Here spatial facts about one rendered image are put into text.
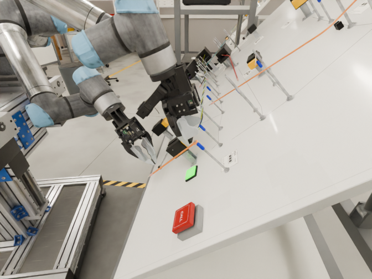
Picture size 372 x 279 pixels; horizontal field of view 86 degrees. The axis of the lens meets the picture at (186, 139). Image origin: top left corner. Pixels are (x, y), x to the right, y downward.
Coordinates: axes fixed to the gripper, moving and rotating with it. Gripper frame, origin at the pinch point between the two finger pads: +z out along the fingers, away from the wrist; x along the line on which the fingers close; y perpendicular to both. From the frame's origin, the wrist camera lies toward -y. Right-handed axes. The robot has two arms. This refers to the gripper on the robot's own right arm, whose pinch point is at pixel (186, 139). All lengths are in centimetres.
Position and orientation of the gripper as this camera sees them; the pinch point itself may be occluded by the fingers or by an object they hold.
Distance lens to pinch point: 57.0
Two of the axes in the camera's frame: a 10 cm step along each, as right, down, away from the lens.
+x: 1.5, -5.8, 8.0
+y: 9.2, -2.2, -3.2
